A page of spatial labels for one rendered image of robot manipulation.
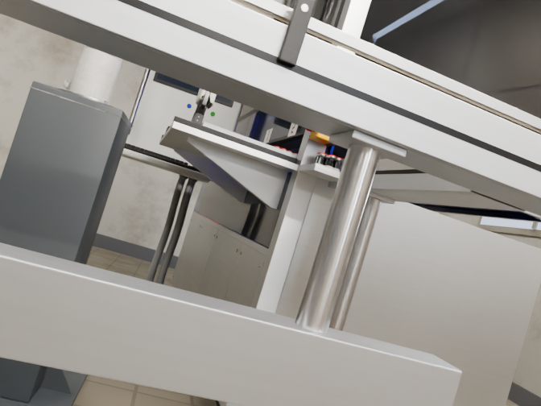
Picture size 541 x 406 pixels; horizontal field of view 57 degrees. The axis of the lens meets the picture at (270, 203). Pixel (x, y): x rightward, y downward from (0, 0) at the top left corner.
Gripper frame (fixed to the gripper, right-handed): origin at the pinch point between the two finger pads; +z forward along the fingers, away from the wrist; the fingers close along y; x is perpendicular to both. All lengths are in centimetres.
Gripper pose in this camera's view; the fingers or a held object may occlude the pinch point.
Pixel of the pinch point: (196, 120)
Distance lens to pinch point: 160.2
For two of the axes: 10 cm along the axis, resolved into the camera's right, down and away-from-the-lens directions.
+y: -2.7, -0.5, 9.6
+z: -3.2, 9.5, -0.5
